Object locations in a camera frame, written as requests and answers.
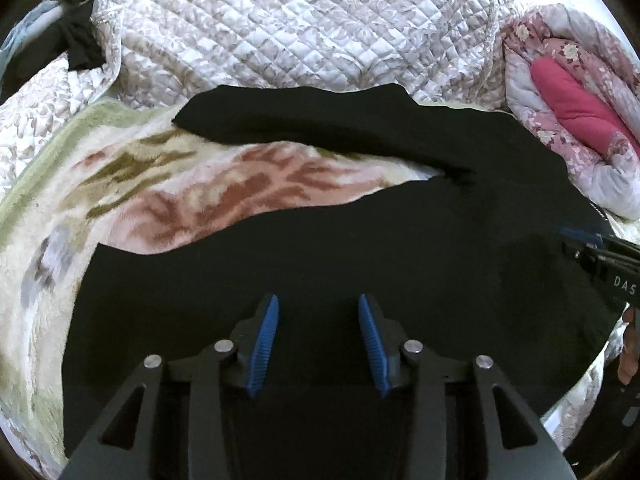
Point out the dark clothes pile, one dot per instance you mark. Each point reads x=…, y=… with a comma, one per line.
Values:
x=51, y=28

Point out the quilted beige floral comforter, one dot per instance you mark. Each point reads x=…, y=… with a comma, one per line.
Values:
x=162, y=52

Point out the person right hand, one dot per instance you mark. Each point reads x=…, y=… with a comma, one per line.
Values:
x=629, y=357

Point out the floral fleece blanket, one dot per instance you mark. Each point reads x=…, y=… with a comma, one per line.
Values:
x=64, y=207

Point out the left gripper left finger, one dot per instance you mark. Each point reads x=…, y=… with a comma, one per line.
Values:
x=167, y=420

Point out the pink floral folded quilt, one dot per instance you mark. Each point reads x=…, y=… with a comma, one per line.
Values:
x=571, y=83

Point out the black pants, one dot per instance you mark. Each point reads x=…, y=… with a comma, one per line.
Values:
x=450, y=218

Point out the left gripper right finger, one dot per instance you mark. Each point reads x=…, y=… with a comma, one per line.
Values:
x=467, y=421

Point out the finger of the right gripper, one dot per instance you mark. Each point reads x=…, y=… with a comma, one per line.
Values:
x=609, y=252
x=590, y=234

